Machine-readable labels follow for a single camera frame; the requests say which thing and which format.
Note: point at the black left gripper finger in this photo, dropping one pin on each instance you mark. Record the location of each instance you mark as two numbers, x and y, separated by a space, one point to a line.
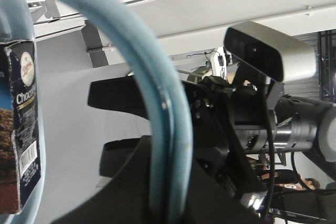
126 198

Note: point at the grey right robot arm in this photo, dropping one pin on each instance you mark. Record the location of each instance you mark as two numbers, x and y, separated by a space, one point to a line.
303 125

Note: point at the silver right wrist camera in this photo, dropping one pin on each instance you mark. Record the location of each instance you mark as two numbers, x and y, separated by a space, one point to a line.
275 54

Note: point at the person in black shirt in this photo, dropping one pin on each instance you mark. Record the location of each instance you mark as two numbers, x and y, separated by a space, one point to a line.
283 177

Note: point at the blue chocolate cookie box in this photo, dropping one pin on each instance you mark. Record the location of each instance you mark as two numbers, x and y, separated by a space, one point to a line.
20 157

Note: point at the light blue plastic basket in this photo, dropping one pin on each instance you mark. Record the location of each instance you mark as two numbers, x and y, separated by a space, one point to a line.
170 121

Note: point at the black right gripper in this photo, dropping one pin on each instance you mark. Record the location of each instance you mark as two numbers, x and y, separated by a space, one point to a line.
228 122

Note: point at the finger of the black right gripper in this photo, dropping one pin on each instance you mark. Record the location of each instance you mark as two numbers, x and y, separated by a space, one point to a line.
116 154
124 95

